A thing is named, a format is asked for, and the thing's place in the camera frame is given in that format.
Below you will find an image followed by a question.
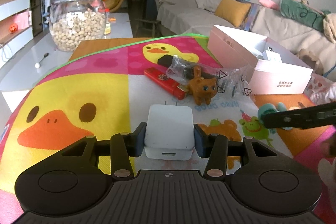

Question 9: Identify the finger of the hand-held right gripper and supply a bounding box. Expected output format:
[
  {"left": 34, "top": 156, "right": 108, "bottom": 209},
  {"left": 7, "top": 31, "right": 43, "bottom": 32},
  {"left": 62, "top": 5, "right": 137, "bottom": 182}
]
[{"left": 262, "top": 102, "right": 336, "bottom": 130}]

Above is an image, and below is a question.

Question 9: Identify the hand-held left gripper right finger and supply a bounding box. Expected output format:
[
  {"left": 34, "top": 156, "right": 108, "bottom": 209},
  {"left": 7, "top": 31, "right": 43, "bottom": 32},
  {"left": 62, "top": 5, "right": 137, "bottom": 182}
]
[{"left": 194, "top": 124, "right": 282, "bottom": 180}]

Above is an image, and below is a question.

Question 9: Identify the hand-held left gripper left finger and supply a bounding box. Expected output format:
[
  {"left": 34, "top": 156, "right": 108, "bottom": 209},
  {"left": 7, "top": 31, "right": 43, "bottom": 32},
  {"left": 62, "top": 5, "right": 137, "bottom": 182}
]
[{"left": 56, "top": 122, "right": 147, "bottom": 180}]

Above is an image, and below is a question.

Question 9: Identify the teal plastic toy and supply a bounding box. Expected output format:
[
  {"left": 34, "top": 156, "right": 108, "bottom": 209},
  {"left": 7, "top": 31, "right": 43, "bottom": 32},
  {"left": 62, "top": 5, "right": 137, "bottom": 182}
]
[{"left": 258, "top": 103, "right": 292, "bottom": 131}]

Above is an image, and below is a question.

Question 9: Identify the white charger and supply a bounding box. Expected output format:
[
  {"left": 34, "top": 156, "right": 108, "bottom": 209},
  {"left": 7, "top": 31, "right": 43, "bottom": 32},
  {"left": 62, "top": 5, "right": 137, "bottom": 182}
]
[{"left": 144, "top": 101, "right": 196, "bottom": 161}]

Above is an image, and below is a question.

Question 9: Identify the pink cardboard box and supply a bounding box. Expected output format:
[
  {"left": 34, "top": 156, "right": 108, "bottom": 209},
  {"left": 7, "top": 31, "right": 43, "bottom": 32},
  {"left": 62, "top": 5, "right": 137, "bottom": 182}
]
[{"left": 207, "top": 25, "right": 313, "bottom": 95}]

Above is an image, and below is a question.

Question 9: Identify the brown cat figurine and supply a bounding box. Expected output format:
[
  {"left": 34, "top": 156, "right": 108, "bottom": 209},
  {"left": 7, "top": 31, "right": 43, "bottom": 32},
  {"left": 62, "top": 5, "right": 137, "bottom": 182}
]
[{"left": 186, "top": 65, "right": 218, "bottom": 106}]

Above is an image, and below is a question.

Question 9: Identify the red lighter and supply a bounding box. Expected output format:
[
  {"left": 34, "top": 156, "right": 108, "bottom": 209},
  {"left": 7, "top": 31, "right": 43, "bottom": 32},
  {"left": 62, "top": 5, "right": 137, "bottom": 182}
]
[{"left": 144, "top": 67, "right": 189, "bottom": 102}]

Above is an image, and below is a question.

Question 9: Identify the clear plastic screw bag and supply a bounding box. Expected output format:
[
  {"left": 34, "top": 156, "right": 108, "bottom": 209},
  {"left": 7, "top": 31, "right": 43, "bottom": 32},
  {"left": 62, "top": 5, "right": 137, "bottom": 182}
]
[{"left": 217, "top": 67, "right": 256, "bottom": 102}]

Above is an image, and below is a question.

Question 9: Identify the plastic bag with black item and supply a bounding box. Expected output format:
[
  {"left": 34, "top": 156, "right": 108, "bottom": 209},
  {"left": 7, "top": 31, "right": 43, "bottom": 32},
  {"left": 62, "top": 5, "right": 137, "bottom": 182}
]
[{"left": 166, "top": 55, "right": 202, "bottom": 83}]

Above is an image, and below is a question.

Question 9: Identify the black object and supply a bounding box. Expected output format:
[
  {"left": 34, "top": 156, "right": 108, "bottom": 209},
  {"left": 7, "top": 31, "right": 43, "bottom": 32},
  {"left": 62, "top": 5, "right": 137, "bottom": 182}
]
[{"left": 157, "top": 54, "right": 180, "bottom": 66}]

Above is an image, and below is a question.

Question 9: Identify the floral blanket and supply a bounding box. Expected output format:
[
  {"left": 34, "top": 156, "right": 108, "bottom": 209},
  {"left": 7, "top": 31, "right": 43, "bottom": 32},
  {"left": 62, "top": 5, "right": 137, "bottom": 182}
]
[{"left": 306, "top": 73, "right": 336, "bottom": 109}]

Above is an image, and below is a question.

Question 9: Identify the brown plush toy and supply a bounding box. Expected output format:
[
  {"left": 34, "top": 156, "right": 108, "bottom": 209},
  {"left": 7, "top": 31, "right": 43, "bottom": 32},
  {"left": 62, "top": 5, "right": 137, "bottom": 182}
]
[{"left": 297, "top": 49, "right": 324, "bottom": 73}]

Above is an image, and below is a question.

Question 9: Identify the cartoon printed mat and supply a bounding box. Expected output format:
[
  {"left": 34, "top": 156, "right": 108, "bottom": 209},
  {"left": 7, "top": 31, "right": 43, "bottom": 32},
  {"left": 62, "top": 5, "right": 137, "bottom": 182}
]
[{"left": 0, "top": 33, "right": 336, "bottom": 224}]

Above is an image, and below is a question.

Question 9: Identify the beige plush toy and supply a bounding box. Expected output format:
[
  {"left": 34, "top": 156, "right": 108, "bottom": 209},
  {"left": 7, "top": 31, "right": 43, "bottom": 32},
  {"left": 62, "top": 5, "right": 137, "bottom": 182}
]
[{"left": 322, "top": 13, "right": 336, "bottom": 43}]

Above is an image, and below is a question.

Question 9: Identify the wooden table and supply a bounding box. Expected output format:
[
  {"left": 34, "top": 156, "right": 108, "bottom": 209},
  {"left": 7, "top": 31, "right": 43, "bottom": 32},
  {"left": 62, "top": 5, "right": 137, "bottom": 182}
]
[{"left": 69, "top": 37, "right": 163, "bottom": 60}]

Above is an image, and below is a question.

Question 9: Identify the iridescent gift bag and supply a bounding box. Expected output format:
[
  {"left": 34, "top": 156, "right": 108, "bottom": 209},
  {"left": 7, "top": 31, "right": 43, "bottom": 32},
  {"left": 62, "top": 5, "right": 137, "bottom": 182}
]
[{"left": 241, "top": 2, "right": 263, "bottom": 31}]

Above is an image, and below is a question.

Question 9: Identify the small red-lidded jar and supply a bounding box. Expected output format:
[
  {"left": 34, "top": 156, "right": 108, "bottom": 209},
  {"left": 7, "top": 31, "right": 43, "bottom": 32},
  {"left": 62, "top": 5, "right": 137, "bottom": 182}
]
[{"left": 103, "top": 9, "right": 111, "bottom": 35}]

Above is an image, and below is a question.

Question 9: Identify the dark wooden stool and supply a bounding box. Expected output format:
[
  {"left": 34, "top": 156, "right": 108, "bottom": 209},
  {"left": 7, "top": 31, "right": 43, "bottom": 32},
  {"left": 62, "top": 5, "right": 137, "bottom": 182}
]
[{"left": 135, "top": 18, "right": 159, "bottom": 37}]

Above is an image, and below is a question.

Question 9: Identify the pink plush toy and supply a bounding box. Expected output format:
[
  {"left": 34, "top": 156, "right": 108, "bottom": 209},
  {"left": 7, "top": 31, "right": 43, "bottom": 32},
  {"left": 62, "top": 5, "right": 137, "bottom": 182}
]
[{"left": 259, "top": 0, "right": 280, "bottom": 10}]

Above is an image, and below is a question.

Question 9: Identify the yellow cushion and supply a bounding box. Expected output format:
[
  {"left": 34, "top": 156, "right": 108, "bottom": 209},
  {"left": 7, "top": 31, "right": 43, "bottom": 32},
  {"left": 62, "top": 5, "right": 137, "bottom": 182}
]
[{"left": 215, "top": 0, "right": 252, "bottom": 28}]

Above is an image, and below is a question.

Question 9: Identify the glass jar of nuts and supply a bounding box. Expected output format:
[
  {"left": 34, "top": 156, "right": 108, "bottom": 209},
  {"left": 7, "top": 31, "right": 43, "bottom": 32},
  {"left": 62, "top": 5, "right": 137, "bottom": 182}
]
[{"left": 49, "top": 0, "right": 107, "bottom": 52}]

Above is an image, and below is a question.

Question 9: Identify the beige sofa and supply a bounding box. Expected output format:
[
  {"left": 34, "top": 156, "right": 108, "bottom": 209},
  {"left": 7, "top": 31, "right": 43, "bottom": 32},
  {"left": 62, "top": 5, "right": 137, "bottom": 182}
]
[{"left": 154, "top": 0, "right": 336, "bottom": 88}]

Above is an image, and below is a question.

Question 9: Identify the white coffee table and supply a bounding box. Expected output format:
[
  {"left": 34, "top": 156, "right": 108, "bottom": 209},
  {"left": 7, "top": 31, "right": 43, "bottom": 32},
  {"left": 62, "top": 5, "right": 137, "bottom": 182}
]
[{"left": 0, "top": 12, "right": 133, "bottom": 114}]

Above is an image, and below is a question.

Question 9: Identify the white television cabinet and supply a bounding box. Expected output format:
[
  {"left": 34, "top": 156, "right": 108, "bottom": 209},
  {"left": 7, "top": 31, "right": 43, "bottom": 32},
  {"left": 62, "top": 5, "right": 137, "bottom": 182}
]
[{"left": 0, "top": 0, "right": 34, "bottom": 67}]

